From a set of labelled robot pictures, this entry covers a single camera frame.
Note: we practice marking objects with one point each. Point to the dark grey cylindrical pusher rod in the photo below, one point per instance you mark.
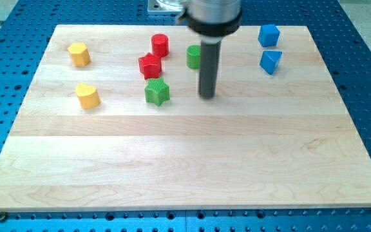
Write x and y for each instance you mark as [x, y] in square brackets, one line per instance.
[209, 60]

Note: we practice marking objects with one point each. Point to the green cylinder block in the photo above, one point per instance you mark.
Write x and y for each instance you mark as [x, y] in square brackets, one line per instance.
[193, 53]

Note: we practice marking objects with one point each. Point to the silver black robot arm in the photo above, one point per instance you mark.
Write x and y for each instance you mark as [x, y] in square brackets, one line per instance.
[212, 20]

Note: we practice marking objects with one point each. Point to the red cylinder block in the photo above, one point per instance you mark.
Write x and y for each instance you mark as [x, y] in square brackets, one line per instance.
[160, 45]

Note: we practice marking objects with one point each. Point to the blue triangle block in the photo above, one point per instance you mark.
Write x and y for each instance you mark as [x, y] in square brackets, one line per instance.
[270, 60]

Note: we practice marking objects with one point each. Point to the red star block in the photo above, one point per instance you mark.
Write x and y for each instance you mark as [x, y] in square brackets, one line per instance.
[150, 66]

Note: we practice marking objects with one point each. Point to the blue cube block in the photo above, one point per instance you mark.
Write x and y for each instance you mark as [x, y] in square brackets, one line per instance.
[268, 35]

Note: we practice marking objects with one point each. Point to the green star block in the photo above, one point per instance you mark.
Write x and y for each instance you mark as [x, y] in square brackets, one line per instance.
[157, 91]

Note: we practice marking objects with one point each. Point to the light wooden board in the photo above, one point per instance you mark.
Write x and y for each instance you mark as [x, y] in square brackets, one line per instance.
[264, 141]

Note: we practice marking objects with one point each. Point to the yellow heart block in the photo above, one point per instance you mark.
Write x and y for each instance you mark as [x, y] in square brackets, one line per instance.
[87, 95]

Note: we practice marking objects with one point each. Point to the yellow hexagon block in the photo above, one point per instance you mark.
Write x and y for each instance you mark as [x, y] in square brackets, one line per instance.
[79, 54]

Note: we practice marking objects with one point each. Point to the blue perforated table plate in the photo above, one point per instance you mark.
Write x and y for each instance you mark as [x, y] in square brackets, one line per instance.
[26, 32]

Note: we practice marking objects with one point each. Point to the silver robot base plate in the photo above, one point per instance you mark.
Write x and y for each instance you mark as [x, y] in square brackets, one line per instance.
[164, 6]

